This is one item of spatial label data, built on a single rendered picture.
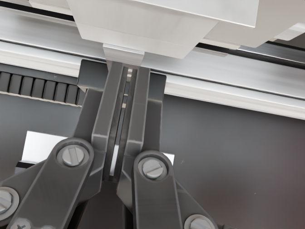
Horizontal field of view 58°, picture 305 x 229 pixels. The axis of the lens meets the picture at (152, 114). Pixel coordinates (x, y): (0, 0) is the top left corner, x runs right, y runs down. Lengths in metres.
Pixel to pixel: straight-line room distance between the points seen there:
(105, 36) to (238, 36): 0.10
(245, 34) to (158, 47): 0.07
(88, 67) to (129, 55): 0.15
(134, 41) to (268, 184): 0.65
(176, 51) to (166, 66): 0.22
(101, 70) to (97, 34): 0.17
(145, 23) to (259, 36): 0.07
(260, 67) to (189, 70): 0.12
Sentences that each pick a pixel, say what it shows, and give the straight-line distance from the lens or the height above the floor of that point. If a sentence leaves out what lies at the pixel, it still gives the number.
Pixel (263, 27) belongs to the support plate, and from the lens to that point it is 0.17.
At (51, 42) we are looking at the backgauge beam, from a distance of 0.46.
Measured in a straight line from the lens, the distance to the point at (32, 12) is 0.22.
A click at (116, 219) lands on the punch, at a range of 0.19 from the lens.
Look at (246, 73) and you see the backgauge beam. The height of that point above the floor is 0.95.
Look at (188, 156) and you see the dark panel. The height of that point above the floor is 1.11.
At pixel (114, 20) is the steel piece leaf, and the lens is 0.18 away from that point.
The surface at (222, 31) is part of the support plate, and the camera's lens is 0.18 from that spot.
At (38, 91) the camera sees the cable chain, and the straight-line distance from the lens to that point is 0.59.
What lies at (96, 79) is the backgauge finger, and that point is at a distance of 0.38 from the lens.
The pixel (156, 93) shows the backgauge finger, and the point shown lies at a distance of 0.38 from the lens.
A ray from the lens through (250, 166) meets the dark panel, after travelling 0.78.
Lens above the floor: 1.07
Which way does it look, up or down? 4 degrees down
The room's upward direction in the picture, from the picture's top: 170 degrees counter-clockwise
